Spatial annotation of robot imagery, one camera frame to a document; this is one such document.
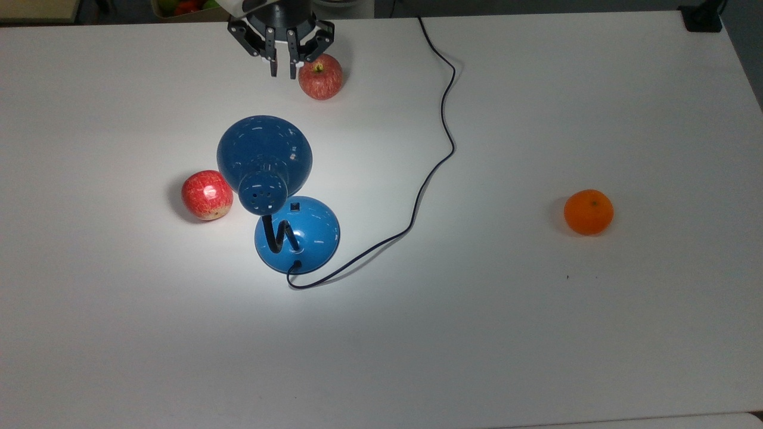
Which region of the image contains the bright red apple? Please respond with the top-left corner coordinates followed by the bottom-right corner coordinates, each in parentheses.
top-left (181, 170), bottom-right (234, 222)

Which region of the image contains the beige fruit box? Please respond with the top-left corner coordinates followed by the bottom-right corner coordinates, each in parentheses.
top-left (150, 0), bottom-right (231, 21)

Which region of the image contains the wooden side table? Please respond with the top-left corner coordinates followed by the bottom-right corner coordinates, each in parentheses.
top-left (0, 0), bottom-right (81, 24)

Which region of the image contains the dark red apple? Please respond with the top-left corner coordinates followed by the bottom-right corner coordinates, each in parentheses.
top-left (298, 53), bottom-right (344, 101)

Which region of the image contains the blue desk lamp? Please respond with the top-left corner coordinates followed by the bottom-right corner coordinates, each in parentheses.
top-left (216, 115), bottom-right (341, 275)

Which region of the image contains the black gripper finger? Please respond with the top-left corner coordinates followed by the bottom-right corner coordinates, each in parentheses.
top-left (227, 17), bottom-right (279, 77)
top-left (287, 20), bottom-right (336, 80)

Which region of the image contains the orange mandarin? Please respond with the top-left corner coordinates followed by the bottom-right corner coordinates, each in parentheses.
top-left (564, 189), bottom-right (615, 236)

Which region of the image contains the black lamp power cable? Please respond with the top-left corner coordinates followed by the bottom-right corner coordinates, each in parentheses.
top-left (287, 16), bottom-right (457, 290)

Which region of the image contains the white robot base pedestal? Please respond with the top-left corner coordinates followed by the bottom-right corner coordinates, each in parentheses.
top-left (314, 0), bottom-right (375, 20)

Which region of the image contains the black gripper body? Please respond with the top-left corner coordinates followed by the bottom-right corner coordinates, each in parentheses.
top-left (246, 0), bottom-right (317, 34)

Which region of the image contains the black clamp mount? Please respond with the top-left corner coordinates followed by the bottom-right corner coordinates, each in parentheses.
top-left (680, 0), bottom-right (725, 33)

